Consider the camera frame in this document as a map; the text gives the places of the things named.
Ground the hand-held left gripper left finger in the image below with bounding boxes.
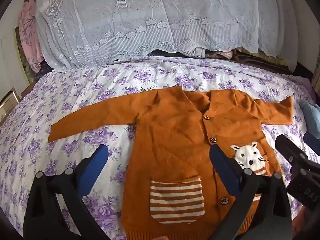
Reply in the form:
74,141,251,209
25,144,110,240

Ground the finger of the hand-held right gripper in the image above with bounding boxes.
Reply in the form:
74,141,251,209
275,134,313,173
303,132,320,153

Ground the light blue cloth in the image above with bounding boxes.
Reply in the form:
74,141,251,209
299,100,320,135

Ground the pink floral cloth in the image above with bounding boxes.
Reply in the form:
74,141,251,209
17,0,44,74

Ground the dark patterned cloth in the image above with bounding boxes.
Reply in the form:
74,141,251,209
15,27,40,83

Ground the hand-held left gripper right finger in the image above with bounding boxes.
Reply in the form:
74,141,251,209
209,145,293,240

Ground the orange knitted cardigan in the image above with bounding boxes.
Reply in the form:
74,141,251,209
48,88,294,240

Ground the white lace cover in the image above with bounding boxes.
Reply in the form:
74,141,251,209
35,0,300,72

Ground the wooden frame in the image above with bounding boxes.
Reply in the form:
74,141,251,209
0,87,19,120

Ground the purple floral bedsheet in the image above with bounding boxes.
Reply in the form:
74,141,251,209
0,55,320,240

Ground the white paper clothing tag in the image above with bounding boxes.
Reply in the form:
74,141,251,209
140,81,163,92

